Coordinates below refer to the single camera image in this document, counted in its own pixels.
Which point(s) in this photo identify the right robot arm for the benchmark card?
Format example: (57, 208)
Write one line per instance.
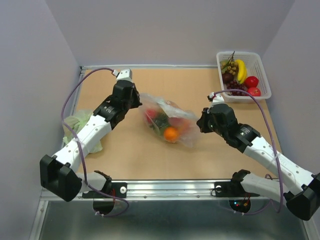
(296, 188)

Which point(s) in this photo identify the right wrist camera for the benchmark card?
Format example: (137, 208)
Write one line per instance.
(215, 99)

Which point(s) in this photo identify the aluminium front rail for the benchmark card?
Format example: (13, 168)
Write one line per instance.
(160, 190)

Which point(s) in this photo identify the red apple upper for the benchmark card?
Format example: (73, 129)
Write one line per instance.
(251, 82)

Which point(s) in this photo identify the clear plastic fruit bag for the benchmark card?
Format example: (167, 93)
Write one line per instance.
(171, 109)

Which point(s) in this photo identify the yellow banana bunch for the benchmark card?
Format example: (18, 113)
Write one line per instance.
(242, 71)

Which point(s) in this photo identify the longan bunch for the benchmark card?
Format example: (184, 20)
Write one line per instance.
(229, 65)

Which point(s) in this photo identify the red apple in bag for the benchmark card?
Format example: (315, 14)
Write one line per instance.
(150, 115)

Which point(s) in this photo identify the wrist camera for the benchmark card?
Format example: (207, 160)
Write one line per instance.
(215, 99)
(123, 75)

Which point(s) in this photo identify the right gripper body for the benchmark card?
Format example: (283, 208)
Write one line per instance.
(217, 128)

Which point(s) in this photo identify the dark mangosteen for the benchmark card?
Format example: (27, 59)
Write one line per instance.
(227, 77)

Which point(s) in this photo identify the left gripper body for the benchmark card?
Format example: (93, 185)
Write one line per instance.
(127, 105)

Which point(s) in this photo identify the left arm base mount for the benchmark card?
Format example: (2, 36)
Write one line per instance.
(117, 189)

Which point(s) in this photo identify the red apple lower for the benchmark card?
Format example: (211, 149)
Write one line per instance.
(254, 91)

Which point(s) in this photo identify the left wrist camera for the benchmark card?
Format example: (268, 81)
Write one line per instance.
(123, 75)

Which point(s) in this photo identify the orange fruit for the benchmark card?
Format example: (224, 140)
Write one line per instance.
(171, 134)

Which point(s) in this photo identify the small pineapple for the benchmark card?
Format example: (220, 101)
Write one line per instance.
(160, 123)

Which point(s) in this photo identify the dark purple grapes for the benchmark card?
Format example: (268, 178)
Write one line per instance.
(239, 87)

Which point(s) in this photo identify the pink peach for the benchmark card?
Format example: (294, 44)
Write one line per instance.
(181, 124)

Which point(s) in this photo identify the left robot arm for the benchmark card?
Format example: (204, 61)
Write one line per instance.
(58, 173)

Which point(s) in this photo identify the green plastic bag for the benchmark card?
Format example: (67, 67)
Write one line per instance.
(76, 121)

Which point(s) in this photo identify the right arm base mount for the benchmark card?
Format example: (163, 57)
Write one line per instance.
(223, 189)

